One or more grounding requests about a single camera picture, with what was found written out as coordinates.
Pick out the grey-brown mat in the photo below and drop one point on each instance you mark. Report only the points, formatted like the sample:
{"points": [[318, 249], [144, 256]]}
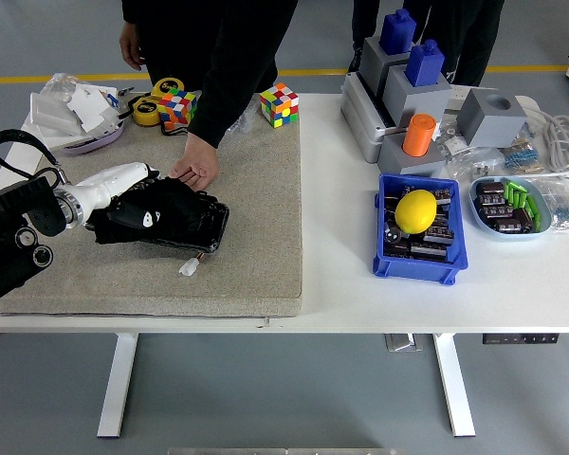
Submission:
{"points": [[246, 213]]}

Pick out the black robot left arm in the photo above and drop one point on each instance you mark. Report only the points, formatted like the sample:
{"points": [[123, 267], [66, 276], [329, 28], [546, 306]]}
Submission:
{"points": [[9, 227]]}

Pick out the blue plastic bin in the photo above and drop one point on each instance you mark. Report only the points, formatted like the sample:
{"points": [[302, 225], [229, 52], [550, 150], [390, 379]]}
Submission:
{"points": [[412, 272]]}

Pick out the yellow tape measure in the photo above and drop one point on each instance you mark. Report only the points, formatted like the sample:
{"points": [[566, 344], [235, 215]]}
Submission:
{"points": [[166, 87], [144, 111]]}

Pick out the green battery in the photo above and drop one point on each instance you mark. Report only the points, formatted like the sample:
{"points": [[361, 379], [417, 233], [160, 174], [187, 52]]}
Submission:
{"points": [[531, 206], [508, 192], [517, 197], [537, 221]]}

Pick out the orange cylinder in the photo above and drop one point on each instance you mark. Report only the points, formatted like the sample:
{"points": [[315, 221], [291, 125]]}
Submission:
{"points": [[419, 135]]}

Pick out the bag of blue resistors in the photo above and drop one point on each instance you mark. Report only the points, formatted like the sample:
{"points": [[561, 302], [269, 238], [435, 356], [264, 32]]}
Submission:
{"points": [[564, 208], [521, 158]]}

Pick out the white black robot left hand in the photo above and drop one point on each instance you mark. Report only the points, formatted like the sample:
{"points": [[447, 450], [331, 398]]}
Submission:
{"points": [[114, 182]]}

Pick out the person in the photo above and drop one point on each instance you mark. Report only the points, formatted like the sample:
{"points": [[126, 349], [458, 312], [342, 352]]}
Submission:
{"points": [[194, 38], [474, 38]]}

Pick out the light blue dish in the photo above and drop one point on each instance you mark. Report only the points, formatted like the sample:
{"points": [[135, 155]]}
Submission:
{"points": [[547, 208]]}

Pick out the person's left forearm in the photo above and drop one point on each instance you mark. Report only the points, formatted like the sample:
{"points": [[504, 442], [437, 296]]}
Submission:
{"points": [[218, 109]]}

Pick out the black table control panel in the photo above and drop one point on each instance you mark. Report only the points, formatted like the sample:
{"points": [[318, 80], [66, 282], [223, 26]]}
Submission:
{"points": [[519, 338]]}

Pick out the grey block with round hole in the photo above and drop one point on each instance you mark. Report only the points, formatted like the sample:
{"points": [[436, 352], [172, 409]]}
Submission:
{"points": [[483, 121]]}

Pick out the clear bag of small parts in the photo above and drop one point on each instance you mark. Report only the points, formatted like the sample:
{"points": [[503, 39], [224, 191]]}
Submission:
{"points": [[469, 158]]}

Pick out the black rag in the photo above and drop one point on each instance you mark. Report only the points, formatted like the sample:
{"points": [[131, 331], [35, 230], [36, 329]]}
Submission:
{"points": [[118, 234]]}

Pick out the person's right hand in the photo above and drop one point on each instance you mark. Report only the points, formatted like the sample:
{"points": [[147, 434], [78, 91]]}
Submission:
{"points": [[130, 45]]}

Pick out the colourful puzzle cube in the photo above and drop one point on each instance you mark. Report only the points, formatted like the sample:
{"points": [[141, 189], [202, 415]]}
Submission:
{"points": [[178, 109], [279, 104]]}

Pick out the small clear plastic bag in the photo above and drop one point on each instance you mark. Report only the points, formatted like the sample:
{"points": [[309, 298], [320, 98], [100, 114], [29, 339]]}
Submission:
{"points": [[242, 121]]}

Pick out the yellow lemon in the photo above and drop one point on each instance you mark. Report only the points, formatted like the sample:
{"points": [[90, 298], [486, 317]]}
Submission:
{"points": [[415, 211]]}

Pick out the small metal tool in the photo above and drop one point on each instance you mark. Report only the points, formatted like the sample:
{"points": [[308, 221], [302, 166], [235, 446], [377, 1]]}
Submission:
{"points": [[125, 91]]}

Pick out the blue bottle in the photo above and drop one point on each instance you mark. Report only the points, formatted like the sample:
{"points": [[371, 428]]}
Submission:
{"points": [[397, 30], [424, 61]]}

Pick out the metal bracket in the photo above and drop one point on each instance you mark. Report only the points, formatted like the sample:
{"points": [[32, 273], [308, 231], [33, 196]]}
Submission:
{"points": [[403, 342]]}

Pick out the purple tray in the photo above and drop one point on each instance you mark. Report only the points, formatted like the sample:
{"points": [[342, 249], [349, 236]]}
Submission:
{"points": [[99, 142]]}

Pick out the person's left hand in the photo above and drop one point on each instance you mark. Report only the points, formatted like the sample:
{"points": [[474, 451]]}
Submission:
{"points": [[200, 163]]}

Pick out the white table leg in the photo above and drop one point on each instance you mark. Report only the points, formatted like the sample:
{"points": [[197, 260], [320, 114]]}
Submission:
{"points": [[116, 388], [453, 388]]}

